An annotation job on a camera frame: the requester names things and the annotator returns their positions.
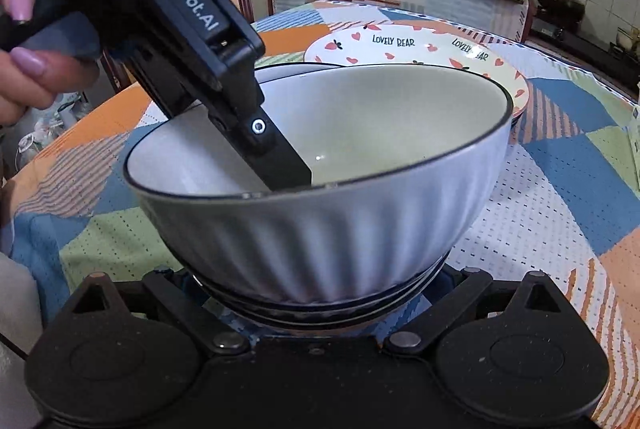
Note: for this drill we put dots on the patchwork checked tablecloth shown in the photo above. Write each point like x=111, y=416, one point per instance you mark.
x=550, y=189

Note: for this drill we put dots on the metal pot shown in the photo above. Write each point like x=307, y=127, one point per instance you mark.
x=627, y=40

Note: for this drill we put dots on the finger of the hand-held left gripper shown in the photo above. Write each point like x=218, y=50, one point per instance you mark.
x=280, y=159

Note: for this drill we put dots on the white rabbit carrot print plate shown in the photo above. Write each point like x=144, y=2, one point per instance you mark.
x=400, y=46

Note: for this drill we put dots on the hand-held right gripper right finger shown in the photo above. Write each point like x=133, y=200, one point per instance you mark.
x=450, y=309

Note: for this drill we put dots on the person's left hand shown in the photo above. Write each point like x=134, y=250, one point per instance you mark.
x=45, y=79

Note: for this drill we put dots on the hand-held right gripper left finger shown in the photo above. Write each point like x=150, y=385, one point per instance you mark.
x=175, y=304

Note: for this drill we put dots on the black gas stove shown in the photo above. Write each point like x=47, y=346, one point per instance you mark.
x=575, y=36

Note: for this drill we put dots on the pile of clear glassware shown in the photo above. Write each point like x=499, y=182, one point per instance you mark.
x=50, y=129

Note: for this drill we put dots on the white ribbed bowl dark rim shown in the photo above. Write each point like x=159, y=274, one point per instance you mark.
x=375, y=229
x=310, y=316

